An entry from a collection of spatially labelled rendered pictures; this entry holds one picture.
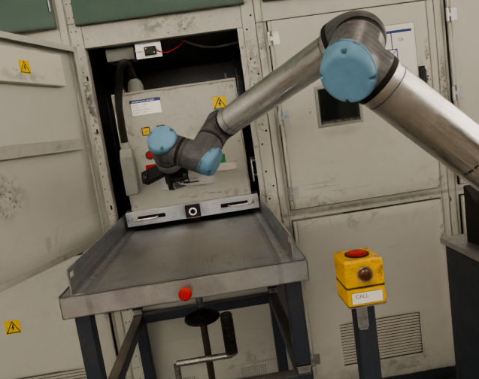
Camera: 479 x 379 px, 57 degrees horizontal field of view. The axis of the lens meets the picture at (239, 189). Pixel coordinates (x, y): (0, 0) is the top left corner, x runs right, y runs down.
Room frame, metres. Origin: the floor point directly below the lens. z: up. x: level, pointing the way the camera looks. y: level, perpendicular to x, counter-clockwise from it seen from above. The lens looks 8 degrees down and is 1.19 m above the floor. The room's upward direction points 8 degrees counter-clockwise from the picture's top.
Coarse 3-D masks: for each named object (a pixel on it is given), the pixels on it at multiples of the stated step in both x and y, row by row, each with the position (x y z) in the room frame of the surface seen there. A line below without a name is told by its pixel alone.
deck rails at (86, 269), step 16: (272, 224) 1.42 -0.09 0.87; (112, 240) 1.52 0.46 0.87; (272, 240) 1.29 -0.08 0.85; (288, 240) 1.11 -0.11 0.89; (80, 256) 1.16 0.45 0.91; (96, 256) 1.30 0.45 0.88; (112, 256) 1.37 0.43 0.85; (288, 256) 1.10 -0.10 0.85; (80, 272) 1.14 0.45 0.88; (96, 272) 1.22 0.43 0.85; (80, 288) 1.09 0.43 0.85
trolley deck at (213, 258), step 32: (192, 224) 1.73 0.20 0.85; (224, 224) 1.64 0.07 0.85; (256, 224) 1.56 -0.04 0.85; (128, 256) 1.36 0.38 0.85; (160, 256) 1.30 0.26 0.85; (192, 256) 1.25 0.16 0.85; (224, 256) 1.20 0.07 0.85; (256, 256) 1.16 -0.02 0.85; (96, 288) 1.09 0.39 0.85; (128, 288) 1.06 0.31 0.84; (160, 288) 1.06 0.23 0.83; (192, 288) 1.06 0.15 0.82; (224, 288) 1.07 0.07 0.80; (256, 288) 1.07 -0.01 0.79
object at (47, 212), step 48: (0, 48) 1.37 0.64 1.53; (48, 48) 1.62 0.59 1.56; (0, 96) 1.37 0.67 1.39; (48, 96) 1.57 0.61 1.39; (0, 144) 1.33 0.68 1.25; (48, 144) 1.50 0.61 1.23; (0, 192) 1.30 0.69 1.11; (48, 192) 1.48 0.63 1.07; (0, 240) 1.26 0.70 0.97; (48, 240) 1.44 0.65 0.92; (96, 240) 1.63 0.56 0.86; (0, 288) 1.20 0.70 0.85
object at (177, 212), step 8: (208, 200) 1.78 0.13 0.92; (216, 200) 1.78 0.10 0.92; (224, 200) 1.78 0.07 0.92; (232, 200) 1.78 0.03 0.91; (240, 200) 1.78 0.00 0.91; (256, 200) 1.79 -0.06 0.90; (160, 208) 1.77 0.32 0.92; (168, 208) 1.77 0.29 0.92; (176, 208) 1.77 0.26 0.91; (184, 208) 1.77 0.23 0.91; (200, 208) 1.77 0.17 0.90; (208, 208) 1.78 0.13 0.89; (216, 208) 1.78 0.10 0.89; (224, 208) 1.78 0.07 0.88; (232, 208) 1.78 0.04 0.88; (240, 208) 1.78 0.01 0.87; (248, 208) 1.78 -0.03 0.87; (128, 216) 1.76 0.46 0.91; (144, 216) 1.77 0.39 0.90; (152, 216) 1.77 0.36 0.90; (160, 216) 1.77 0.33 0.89; (168, 216) 1.77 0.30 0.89; (176, 216) 1.77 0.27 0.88; (184, 216) 1.77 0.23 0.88; (200, 216) 1.77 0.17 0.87; (128, 224) 1.76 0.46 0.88; (144, 224) 1.76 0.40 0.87
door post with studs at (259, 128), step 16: (240, 32) 1.76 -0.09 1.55; (240, 48) 1.76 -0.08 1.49; (256, 48) 1.76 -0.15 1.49; (256, 64) 1.76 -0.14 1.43; (256, 80) 1.76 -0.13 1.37; (256, 128) 1.76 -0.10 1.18; (256, 144) 1.76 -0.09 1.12; (256, 160) 1.76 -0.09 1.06; (272, 160) 1.76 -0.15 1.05; (272, 176) 1.76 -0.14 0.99; (272, 192) 1.76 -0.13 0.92; (272, 208) 1.76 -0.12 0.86
